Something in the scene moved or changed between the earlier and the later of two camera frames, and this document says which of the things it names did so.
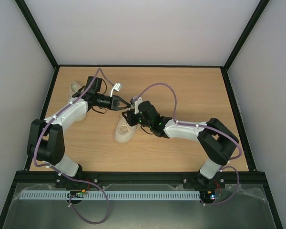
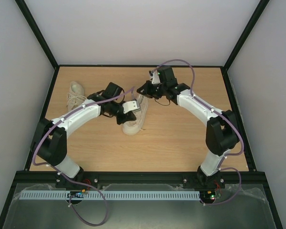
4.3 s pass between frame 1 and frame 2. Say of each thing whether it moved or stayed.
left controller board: stayed
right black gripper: moved
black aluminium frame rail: stayed
